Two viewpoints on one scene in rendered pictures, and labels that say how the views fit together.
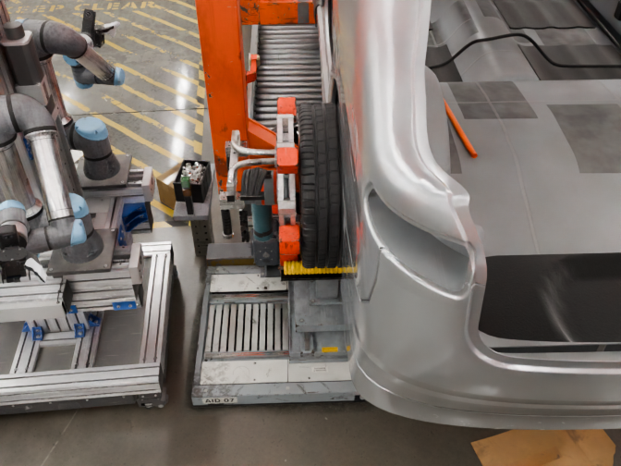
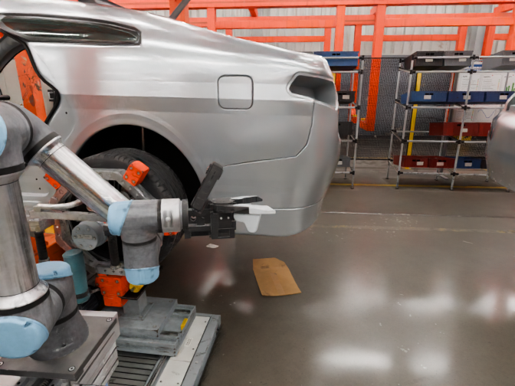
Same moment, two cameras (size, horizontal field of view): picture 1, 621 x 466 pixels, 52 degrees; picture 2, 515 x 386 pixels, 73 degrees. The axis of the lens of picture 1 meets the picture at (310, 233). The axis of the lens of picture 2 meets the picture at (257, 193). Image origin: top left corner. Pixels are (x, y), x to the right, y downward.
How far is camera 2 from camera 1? 206 cm
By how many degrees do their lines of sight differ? 71
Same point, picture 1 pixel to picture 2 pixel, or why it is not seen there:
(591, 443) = (271, 263)
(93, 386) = not seen: outside the picture
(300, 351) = (174, 341)
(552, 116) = not seen: hidden behind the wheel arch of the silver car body
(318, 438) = (237, 361)
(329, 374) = (195, 338)
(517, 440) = (264, 282)
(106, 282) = (100, 355)
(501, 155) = not seen: hidden behind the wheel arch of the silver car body
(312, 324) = (162, 321)
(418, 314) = (330, 127)
